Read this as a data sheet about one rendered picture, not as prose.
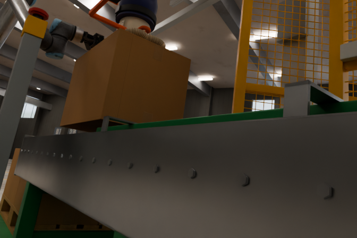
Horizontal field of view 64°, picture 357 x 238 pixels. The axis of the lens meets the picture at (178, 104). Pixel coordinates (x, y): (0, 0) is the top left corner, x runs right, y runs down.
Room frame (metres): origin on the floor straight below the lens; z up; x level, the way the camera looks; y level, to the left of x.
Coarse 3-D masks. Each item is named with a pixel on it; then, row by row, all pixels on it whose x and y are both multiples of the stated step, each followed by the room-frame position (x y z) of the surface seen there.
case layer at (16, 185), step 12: (12, 168) 2.54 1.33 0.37; (12, 180) 2.41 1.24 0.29; (24, 180) 2.03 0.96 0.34; (12, 192) 2.30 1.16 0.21; (48, 204) 1.73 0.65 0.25; (60, 204) 1.77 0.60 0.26; (48, 216) 1.74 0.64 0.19; (60, 216) 1.78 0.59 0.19; (72, 216) 1.82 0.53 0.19; (84, 216) 1.86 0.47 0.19
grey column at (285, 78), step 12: (312, 0) 1.66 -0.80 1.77; (312, 12) 1.66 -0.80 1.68; (312, 24) 1.67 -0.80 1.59; (312, 36) 1.67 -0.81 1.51; (288, 48) 1.72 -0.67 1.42; (300, 48) 1.65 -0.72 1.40; (312, 48) 1.67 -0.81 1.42; (300, 60) 1.65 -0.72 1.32; (312, 60) 1.67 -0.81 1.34; (288, 72) 1.71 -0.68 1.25; (300, 72) 1.64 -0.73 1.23; (312, 72) 1.68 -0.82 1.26
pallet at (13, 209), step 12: (0, 204) 2.63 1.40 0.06; (12, 204) 2.21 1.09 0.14; (12, 216) 2.11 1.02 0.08; (12, 228) 2.05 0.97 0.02; (36, 228) 1.71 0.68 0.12; (48, 228) 1.75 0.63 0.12; (60, 228) 1.78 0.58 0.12; (72, 228) 1.83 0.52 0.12; (84, 228) 1.87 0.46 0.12; (96, 228) 1.91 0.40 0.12; (108, 228) 1.96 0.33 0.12
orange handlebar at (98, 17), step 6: (102, 0) 1.11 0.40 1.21; (96, 6) 1.16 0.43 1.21; (102, 6) 1.16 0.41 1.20; (90, 12) 1.22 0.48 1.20; (96, 18) 1.27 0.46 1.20; (102, 18) 1.28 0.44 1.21; (108, 24) 1.32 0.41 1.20; (114, 24) 1.32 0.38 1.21; (120, 24) 1.34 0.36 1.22; (150, 30) 1.33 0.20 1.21
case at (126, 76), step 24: (96, 48) 1.30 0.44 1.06; (120, 48) 1.11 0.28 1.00; (144, 48) 1.18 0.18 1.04; (96, 72) 1.24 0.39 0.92; (120, 72) 1.12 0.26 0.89; (144, 72) 1.19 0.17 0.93; (168, 72) 1.26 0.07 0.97; (72, 96) 1.49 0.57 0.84; (96, 96) 1.18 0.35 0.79; (120, 96) 1.14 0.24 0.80; (144, 96) 1.20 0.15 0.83; (168, 96) 1.27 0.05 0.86; (72, 120) 1.40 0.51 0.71; (96, 120) 1.15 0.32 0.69; (144, 120) 1.21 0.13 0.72
